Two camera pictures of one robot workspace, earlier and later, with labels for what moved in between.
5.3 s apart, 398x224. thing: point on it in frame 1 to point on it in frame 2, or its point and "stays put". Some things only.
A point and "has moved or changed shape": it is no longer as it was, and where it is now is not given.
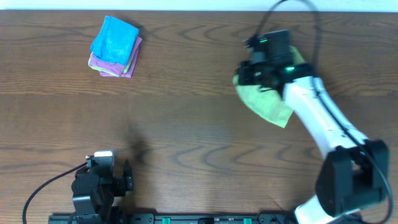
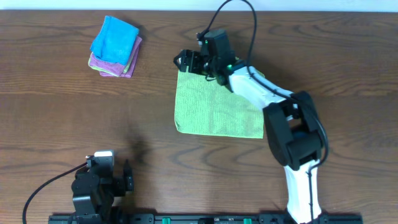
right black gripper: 242,69 to 196,56
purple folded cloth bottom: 129,73 stays put
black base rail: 172,218 stays put
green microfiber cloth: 268,104 has moved or changed shape
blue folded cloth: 115,41 stays put
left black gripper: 127,182 stays put
